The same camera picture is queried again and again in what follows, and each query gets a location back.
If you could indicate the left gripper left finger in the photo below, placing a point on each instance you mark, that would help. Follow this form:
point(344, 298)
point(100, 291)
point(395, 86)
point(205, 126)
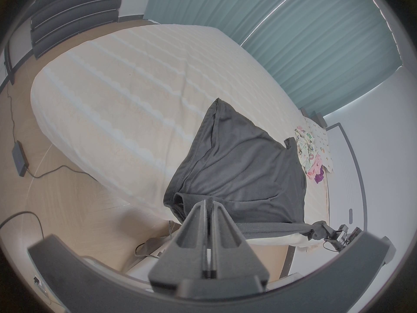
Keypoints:
point(182, 249)

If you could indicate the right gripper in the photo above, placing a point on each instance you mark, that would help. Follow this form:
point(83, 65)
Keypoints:
point(342, 235)

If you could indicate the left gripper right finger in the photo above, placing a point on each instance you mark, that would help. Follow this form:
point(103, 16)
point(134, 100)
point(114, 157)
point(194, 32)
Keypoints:
point(234, 249)

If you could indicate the black polo shirt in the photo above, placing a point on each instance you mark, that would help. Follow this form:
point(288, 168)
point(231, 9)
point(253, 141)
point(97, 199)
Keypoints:
point(241, 174)

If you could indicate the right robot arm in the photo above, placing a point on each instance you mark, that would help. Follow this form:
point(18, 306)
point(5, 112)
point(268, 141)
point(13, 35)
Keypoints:
point(355, 238)

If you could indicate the bed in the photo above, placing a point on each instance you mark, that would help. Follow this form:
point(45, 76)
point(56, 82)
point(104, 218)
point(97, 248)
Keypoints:
point(114, 86)

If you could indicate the purple garment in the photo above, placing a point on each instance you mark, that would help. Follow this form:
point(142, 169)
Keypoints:
point(320, 176)

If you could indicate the white printed pillow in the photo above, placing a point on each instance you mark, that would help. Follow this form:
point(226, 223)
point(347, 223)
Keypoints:
point(322, 135)

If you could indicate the grey bedside table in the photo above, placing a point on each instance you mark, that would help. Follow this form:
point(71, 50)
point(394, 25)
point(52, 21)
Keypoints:
point(311, 115)

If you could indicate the blue-green curtain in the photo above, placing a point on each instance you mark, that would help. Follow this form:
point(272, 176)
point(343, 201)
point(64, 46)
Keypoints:
point(325, 51)
point(202, 8)

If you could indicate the black power adapter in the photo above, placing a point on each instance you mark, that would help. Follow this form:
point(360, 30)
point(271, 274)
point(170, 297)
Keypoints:
point(20, 158)

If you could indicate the black padded seat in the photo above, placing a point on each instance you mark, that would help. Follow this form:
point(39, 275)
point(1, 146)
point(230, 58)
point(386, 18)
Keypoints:
point(78, 15)

